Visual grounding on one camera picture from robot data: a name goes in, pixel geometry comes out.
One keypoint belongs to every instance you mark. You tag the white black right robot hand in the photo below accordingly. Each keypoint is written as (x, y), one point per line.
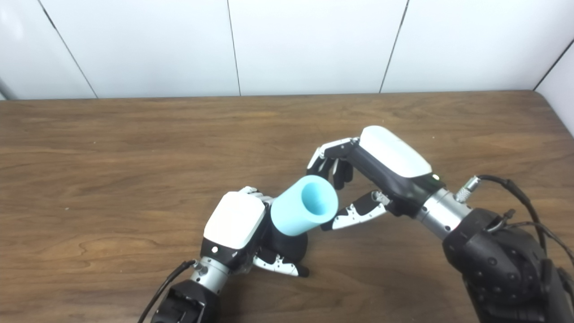
(390, 152)

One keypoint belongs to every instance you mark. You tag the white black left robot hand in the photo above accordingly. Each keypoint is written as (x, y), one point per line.
(233, 220)

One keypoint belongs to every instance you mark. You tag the black flared nozzle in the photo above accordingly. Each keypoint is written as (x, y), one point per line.
(289, 246)

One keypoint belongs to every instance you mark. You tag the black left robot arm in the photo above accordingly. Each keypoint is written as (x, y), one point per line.
(193, 300)

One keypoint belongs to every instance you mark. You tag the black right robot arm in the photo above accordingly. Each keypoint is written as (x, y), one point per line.
(497, 264)

